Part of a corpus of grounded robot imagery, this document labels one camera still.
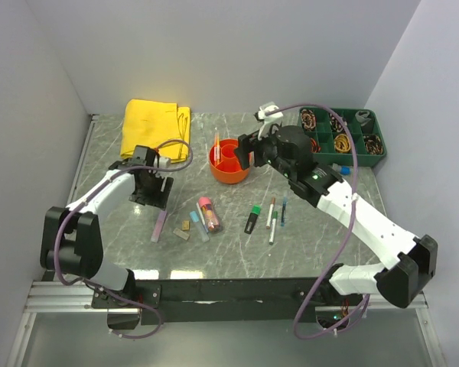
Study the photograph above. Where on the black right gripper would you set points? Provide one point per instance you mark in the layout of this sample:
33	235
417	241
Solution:
246	145

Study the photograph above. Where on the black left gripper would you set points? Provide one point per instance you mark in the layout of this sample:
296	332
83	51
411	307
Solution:
159	199

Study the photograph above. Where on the purple highlighter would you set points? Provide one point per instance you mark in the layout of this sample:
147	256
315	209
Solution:
158	226

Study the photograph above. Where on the light blue cap highlighter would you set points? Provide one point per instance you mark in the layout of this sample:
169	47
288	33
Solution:
199	226

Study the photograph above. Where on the green black highlighter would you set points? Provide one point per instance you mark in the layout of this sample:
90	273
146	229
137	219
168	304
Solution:
252	219

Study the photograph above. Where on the brown cap white marker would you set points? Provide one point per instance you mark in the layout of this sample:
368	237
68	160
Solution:
270	212

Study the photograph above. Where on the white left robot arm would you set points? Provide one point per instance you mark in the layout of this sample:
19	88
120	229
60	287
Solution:
72	241

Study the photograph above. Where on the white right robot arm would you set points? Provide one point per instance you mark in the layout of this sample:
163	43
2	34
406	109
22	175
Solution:
406	262

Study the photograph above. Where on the orange round pen holder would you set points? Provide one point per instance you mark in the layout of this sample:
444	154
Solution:
229	170

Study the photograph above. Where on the white thin pen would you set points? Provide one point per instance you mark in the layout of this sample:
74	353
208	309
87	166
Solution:
202	219

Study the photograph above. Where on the brown small eraser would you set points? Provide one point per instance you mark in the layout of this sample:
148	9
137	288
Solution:
185	225

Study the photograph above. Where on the pink lid marker tube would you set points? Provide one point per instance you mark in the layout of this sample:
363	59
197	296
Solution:
210	217

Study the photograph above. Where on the grey tan eraser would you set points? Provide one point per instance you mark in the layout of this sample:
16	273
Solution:
181	234

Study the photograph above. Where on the blue transparent pen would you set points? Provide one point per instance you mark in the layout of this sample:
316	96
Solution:
283	210

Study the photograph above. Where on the yellow folded cloth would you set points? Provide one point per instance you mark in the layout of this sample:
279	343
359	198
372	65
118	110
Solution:
150	123

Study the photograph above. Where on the green cap white marker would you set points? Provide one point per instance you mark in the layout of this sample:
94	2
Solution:
274	217

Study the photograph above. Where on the green compartment tray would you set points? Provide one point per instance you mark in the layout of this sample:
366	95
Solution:
334	136

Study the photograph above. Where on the black base beam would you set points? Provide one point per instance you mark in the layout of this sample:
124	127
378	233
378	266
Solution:
178	312

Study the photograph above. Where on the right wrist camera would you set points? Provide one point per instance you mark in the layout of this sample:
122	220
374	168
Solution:
267	115

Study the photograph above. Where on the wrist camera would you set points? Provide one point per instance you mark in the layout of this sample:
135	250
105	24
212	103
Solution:
267	115
147	156

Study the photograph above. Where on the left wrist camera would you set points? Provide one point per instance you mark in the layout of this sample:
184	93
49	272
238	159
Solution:
147	156

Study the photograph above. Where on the aluminium rail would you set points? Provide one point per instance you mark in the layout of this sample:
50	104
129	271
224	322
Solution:
53	297

